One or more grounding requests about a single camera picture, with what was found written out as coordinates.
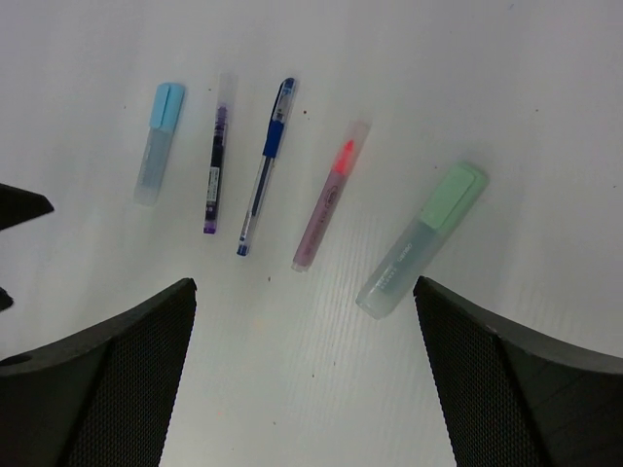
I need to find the light blue highlighter cap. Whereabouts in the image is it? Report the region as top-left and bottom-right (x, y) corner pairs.
(149, 83), (186, 132)

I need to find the green highlighter pen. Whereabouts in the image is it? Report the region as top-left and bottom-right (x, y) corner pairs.
(354, 161), (491, 321)

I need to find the blue pen cap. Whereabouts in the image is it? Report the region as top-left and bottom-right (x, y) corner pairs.
(271, 77), (297, 124)

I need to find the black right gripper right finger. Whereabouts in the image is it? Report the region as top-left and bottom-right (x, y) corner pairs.
(414, 276), (622, 466)

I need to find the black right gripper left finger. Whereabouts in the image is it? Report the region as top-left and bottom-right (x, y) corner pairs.
(1, 278), (197, 466)

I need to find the pink highlighter pen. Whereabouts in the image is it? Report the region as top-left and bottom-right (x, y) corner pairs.
(292, 162), (349, 271)

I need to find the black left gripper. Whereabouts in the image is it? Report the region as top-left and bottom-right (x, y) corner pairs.
(0, 183), (55, 312)

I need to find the clear pen cap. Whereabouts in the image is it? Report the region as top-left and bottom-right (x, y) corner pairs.
(217, 73), (238, 109)

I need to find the blue gel pen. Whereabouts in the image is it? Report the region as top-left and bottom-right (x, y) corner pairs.
(236, 76), (299, 258)

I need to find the blue highlighter pen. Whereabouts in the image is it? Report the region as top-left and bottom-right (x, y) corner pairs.
(132, 81), (187, 208)

